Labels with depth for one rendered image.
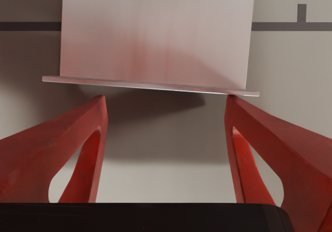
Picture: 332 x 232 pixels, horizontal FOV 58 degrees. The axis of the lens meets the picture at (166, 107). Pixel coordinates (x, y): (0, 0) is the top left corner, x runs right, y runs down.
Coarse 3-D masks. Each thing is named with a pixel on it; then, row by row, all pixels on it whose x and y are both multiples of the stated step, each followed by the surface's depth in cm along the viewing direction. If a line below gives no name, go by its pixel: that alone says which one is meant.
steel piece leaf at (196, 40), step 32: (64, 0) 13; (96, 0) 13; (128, 0) 13; (160, 0) 13; (192, 0) 13; (224, 0) 13; (64, 32) 13; (96, 32) 13; (128, 32) 13; (160, 32) 13; (192, 32) 13; (224, 32) 14; (64, 64) 14; (96, 64) 14; (128, 64) 14; (160, 64) 14; (192, 64) 14; (224, 64) 14
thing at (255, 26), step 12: (0, 24) 13; (12, 24) 13; (24, 24) 13; (36, 24) 13; (48, 24) 13; (60, 24) 14; (252, 24) 14; (264, 24) 14; (276, 24) 14; (288, 24) 14; (300, 24) 14; (312, 24) 14; (324, 24) 14
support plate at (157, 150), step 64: (0, 0) 13; (256, 0) 14; (320, 0) 14; (0, 64) 14; (256, 64) 14; (320, 64) 14; (0, 128) 14; (128, 128) 14; (192, 128) 14; (320, 128) 14; (128, 192) 14; (192, 192) 14
